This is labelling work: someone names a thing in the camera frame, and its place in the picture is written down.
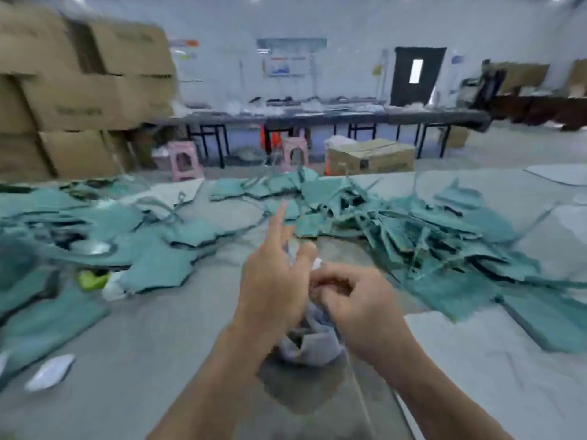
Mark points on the person's right hand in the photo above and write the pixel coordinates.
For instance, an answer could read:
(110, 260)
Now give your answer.
(362, 311)

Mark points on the person's left hand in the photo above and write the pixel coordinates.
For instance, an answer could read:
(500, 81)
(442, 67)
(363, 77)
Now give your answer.
(271, 293)

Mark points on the grey-blue wiping cloth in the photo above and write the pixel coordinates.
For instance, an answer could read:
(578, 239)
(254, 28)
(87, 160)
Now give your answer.
(312, 343)

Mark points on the brown cardboard box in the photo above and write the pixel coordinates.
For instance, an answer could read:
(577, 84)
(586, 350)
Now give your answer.
(371, 156)

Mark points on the pile of green plastic parts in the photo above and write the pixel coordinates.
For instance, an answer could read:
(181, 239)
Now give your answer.
(92, 243)

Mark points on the stack of brown cardboard boxes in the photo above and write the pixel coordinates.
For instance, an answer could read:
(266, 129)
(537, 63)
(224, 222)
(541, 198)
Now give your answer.
(64, 96)

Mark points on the person's right forearm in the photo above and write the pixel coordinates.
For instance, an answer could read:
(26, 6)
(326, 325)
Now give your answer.
(445, 398)

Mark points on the person's left forearm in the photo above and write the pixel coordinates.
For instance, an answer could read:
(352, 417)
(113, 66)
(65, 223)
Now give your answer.
(206, 394)

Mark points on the pink plastic stool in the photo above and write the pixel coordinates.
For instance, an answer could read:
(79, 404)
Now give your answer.
(184, 160)
(294, 153)

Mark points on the white paper sheet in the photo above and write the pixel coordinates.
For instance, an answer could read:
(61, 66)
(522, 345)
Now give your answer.
(170, 192)

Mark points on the orange object under table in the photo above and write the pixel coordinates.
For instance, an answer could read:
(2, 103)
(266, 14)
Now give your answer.
(271, 137)

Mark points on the white power adapter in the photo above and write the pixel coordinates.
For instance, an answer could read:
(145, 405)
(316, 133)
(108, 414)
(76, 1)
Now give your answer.
(114, 287)

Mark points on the white foam sheet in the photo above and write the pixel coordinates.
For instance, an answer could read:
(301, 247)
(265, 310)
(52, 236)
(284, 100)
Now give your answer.
(514, 371)

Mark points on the green and yellow gadget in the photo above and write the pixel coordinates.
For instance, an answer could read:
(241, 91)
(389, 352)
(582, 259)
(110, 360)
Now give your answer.
(92, 279)

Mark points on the long grey work table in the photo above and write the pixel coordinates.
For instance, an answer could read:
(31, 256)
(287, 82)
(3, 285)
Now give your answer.
(321, 116)

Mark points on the heap of clear plastic bags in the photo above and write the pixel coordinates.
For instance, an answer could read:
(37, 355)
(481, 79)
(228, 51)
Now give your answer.
(238, 108)

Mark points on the white oval plastic piece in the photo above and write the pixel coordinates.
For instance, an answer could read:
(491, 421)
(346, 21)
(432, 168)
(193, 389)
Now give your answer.
(50, 371)

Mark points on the dark door with window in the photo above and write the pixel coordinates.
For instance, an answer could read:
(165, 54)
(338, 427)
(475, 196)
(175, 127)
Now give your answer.
(417, 76)

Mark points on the colourful wall poster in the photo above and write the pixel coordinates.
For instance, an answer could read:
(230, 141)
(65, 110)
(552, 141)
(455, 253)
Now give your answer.
(287, 64)

